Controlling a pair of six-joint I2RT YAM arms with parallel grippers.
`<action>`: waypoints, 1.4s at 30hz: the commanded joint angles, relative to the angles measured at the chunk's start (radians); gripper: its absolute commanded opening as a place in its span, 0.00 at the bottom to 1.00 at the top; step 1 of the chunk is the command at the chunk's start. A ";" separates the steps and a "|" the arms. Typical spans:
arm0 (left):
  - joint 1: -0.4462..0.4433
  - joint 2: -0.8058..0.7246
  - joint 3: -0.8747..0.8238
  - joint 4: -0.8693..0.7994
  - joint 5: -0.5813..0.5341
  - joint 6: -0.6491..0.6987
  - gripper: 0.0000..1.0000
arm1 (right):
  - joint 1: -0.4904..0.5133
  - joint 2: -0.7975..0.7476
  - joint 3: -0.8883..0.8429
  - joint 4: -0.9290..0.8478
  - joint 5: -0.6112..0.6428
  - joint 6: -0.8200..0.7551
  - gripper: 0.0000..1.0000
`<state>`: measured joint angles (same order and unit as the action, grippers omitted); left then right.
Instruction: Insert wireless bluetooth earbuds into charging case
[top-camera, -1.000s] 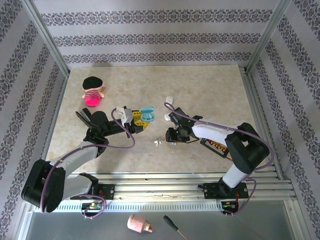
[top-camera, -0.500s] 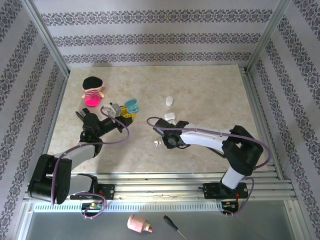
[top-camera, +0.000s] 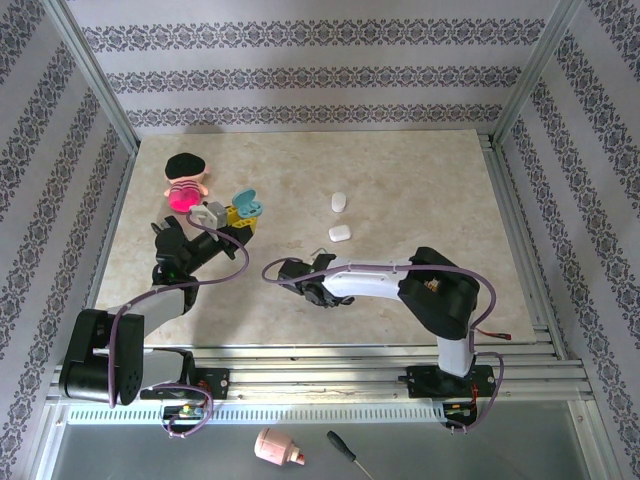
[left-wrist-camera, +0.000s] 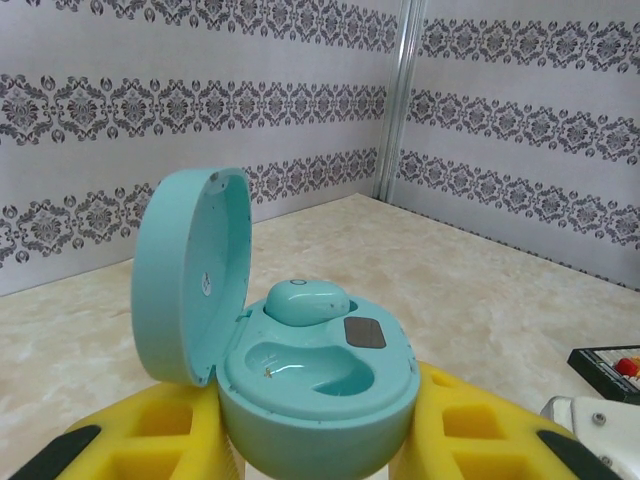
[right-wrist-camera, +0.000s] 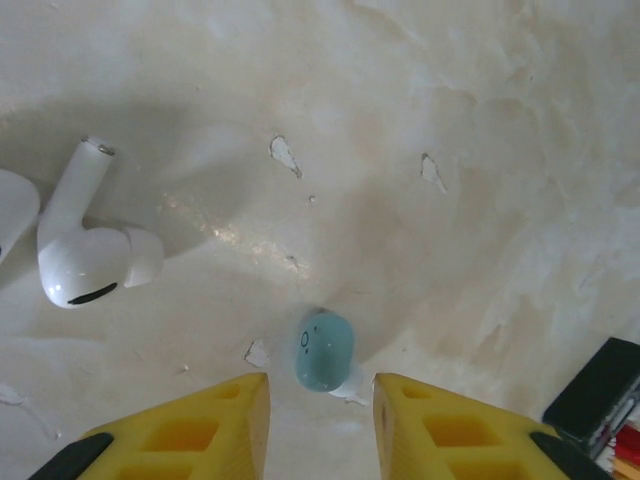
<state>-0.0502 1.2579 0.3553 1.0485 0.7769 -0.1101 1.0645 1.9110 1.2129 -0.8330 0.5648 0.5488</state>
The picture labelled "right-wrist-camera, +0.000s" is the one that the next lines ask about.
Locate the white stem earbud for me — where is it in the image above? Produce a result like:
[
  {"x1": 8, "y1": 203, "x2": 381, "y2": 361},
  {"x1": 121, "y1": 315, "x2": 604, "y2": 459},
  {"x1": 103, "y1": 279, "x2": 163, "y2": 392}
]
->
[
  {"x1": 0, "y1": 168, "x2": 41, "y2": 292},
  {"x1": 36, "y1": 135, "x2": 166, "y2": 310}
]

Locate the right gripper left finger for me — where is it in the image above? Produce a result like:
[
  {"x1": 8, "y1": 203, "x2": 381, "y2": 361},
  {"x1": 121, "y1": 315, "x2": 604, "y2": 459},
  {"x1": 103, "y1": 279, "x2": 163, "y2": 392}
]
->
[{"x1": 29, "y1": 372, "x2": 275, "y2": 480}]

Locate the blue earbud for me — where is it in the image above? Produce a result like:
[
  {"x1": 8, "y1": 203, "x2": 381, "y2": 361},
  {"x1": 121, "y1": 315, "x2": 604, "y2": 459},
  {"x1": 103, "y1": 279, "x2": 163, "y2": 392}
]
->
[{"x1": 292, "y1": 307, "x2": 370, "y2": 401}]

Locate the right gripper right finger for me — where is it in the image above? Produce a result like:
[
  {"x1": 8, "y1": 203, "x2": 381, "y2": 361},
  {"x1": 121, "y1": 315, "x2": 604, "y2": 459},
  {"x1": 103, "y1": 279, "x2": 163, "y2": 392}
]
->
[{"x1": 372, "y1": 372, "x2": 615, "y2": 480}]

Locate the black battery tester board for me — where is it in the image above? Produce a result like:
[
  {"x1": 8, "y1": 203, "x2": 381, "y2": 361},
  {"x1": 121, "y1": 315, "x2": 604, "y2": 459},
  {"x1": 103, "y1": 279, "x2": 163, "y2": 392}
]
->
[{"x1": 542, "y1": 337, "x2": 640, "y2": 480}]

